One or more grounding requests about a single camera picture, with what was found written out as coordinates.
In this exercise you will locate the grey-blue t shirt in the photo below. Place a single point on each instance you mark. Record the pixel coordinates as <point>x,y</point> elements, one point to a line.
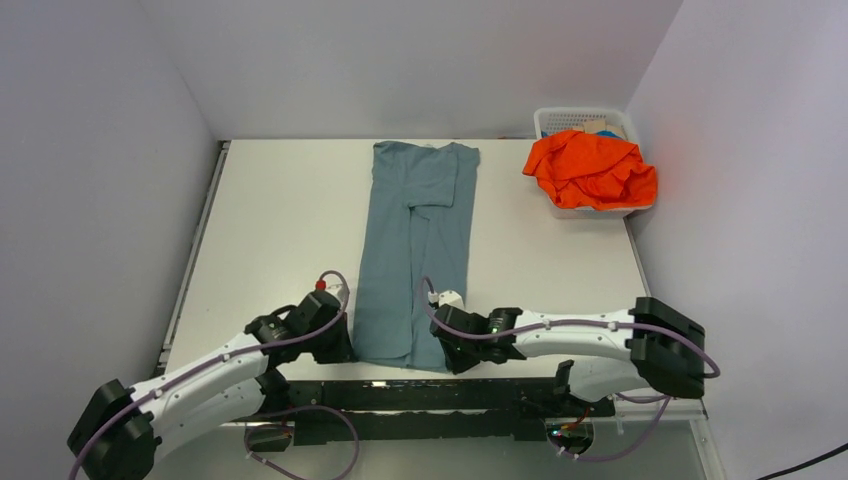
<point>418,225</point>

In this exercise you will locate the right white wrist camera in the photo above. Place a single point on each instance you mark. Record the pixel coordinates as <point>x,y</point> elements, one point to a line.
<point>445,298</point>

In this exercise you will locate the aluminium frame rail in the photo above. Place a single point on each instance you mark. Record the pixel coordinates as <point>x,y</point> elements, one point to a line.
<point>662,411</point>

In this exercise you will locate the white plastic laundry basket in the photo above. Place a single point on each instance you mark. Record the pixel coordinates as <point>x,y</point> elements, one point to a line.
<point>552,120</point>

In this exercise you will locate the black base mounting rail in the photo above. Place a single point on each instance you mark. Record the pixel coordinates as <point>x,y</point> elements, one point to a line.
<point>317,425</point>

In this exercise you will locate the tan item in basket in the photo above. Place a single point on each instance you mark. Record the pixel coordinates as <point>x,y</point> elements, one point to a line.
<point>594,125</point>

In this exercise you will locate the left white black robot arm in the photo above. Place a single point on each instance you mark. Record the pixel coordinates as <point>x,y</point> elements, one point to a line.
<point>125,430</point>

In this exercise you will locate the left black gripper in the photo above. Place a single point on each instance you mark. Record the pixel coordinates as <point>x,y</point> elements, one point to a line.
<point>342,351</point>

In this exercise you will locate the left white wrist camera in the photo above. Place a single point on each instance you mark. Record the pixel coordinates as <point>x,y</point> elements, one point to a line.
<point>338,290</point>

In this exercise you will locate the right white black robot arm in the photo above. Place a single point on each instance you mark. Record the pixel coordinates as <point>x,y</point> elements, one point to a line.
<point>650,345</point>

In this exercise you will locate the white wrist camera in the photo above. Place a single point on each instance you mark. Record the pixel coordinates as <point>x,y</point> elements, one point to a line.
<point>338,290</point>
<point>445,298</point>

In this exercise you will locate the orange t shirt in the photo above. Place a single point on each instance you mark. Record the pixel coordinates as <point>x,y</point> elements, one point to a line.
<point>582,170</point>

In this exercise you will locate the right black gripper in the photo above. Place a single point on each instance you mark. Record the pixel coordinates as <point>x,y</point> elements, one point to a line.
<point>457,365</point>

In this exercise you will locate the blue garment in basket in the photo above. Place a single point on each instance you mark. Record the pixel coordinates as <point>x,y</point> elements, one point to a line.
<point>609,134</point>

